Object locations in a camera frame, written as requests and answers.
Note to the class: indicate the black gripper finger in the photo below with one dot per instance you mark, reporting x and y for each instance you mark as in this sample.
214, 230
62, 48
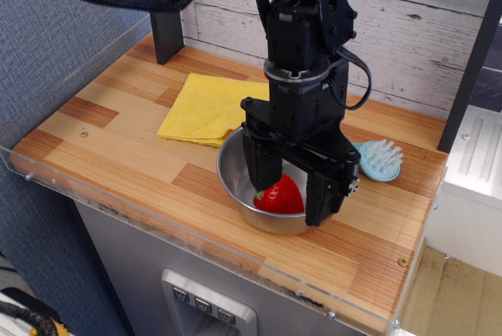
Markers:
263, 162
324, 198

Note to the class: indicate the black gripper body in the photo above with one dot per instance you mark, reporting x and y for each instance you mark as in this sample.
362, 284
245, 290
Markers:
303, 118

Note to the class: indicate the yellow cloth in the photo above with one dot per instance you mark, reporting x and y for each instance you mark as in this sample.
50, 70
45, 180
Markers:
208, 109

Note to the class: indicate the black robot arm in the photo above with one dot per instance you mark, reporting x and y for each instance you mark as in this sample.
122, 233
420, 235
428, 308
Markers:
307, 69

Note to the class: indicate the steel bowl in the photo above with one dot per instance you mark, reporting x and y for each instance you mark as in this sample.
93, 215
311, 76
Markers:
234, 176

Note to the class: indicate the red toy strawberry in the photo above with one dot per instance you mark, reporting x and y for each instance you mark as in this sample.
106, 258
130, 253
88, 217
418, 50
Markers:
284, 197

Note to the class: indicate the light blue scrub brush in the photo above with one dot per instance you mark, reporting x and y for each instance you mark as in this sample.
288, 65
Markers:
380, 160

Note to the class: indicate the white side unit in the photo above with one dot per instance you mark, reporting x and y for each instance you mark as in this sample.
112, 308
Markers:
465, 222

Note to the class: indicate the grey cabinet with dispenser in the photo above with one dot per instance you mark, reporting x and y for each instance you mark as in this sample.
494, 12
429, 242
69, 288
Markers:
165, 289

